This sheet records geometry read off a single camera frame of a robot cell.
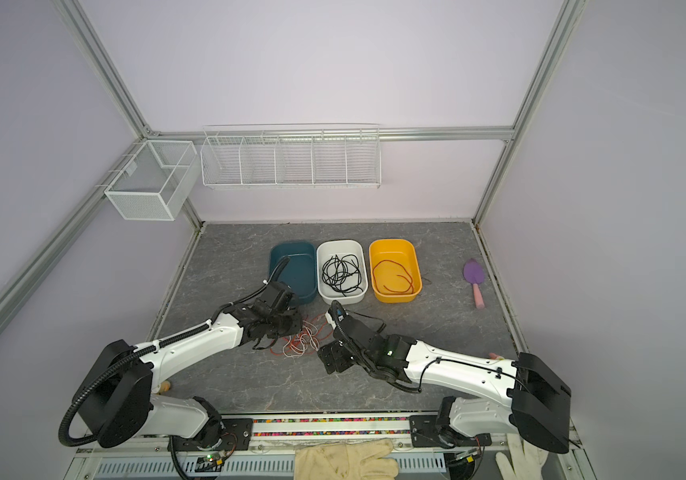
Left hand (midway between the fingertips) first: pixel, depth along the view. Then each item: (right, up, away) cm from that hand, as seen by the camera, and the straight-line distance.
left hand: (303, 326), depth 86 cm
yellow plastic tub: (+30, +14, +22) cm, 40 cm away
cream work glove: (+14, -28, -16) cm, 35 cm away
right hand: (+9, -4, -8) cm, 13 cm away
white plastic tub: (+10, +23, +21) cm, 33 cm away
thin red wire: (+3, 0, +8) cm, 9 cm away
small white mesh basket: (-53, +44, +12) cm, 70 cm away
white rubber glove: (+55, -27, -16) cm, 64 cm away
